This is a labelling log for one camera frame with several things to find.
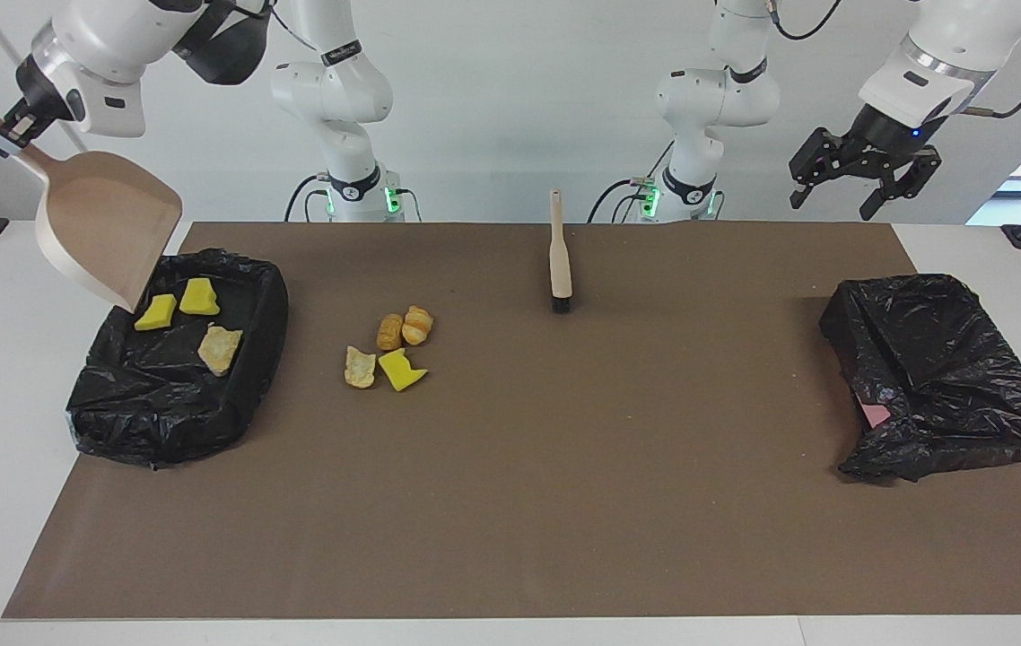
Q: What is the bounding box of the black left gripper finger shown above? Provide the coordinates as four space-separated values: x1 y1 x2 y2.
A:
789 127 849 210
860 147 943 222

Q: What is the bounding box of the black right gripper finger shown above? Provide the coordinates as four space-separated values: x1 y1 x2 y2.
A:
0 99 41 161

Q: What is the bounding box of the beige plastic dustpan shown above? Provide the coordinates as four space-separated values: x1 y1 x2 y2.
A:
0 87 184 314

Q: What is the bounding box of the yellow sponge piece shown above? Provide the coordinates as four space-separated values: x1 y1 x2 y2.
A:
378 348 429 393
134 293 179 332
179 277 222 317

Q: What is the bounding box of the beige hand brush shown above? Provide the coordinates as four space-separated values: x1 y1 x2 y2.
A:
549 188 574 315

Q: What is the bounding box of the beige crumbly foam chunk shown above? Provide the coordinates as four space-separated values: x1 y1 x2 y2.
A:
345 345 378 389
196 324 244 377

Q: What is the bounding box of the toy croissant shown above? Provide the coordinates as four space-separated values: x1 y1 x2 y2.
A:
402 305 435 347

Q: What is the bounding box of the crumpled black bag bin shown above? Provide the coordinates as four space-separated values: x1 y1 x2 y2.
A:
818 274 1021 485

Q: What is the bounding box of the black bag lined bin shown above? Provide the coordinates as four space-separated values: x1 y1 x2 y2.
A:
66 249 290 470

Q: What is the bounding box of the brown table mat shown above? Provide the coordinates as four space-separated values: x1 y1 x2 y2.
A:
2 222 1021 620

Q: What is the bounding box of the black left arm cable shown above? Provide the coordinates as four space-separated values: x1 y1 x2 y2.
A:
766 0 1021 120

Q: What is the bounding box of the black left base cable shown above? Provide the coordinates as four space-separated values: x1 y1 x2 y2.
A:
587 144 666 223

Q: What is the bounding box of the black base cable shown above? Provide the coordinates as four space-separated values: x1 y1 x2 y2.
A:
587 144 666 223
284 174 332 223

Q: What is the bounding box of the black right base cable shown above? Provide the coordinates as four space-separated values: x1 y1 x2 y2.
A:
284 174 332 223

